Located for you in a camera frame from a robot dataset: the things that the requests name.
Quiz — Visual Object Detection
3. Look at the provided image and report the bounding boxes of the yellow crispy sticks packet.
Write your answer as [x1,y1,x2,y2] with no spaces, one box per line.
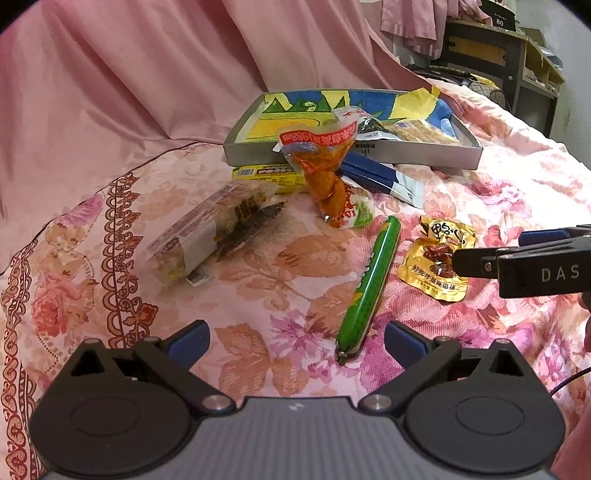
[392,117,457,145]

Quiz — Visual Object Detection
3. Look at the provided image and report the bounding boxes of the grey tray with colourful lining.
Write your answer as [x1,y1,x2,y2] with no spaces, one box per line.
[223,88,484,171]

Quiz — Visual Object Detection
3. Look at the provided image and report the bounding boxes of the blue snack packet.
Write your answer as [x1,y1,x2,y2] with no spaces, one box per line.
[338,151,424,209]

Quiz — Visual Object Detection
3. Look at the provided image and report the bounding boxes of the pink curtain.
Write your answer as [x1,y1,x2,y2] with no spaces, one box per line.
[0,0,419,222]

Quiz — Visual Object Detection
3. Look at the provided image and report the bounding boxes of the dark green foil packet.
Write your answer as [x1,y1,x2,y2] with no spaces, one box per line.
[355,117,403,142]

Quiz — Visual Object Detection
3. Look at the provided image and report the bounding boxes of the white green snack packet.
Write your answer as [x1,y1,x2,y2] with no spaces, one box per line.
[339,182,376,230]

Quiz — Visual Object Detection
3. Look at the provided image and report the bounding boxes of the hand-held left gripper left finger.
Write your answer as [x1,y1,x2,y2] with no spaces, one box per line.
[58,320,236,414]

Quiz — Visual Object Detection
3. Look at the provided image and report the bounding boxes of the yellow meat snack packet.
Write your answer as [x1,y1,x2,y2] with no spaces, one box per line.
[398,215,477,302]

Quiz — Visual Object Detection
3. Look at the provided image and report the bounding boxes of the pink floral bedsheet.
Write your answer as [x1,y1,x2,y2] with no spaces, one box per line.
[0,69,591,480]

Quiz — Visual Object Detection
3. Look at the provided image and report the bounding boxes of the clear snack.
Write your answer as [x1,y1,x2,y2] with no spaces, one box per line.
[147,181,288,294]

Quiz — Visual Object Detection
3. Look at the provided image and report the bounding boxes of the white red snack packet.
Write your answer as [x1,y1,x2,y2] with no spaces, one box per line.
[332,107,371,125]

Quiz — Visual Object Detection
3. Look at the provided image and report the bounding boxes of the orange snack packet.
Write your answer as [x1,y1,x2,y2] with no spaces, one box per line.
[276,121,358,228]

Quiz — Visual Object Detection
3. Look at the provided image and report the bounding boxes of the black cable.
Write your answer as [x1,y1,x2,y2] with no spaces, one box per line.
[549,368,591,395]

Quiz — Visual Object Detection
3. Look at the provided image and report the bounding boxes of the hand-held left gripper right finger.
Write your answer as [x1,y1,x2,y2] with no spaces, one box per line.
[358,320,551,414]

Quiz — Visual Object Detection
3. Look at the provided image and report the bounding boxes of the black box with label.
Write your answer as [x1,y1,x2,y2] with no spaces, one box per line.
[479,0,519,32]

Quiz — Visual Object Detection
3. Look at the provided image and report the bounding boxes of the green sausage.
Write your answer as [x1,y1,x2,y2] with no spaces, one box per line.
[335,215,402,364]

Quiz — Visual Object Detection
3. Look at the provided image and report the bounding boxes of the pink hanging clothes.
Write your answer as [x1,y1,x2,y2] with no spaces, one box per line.
[381,0,491,59]

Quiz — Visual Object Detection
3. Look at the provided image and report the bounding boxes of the wooden shelf unit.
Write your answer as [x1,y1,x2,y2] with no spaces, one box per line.
[434,13,568,115]

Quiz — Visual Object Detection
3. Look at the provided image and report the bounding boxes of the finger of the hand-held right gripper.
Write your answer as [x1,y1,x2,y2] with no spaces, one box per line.
[518,224,591,248]
[451,246,502,280]

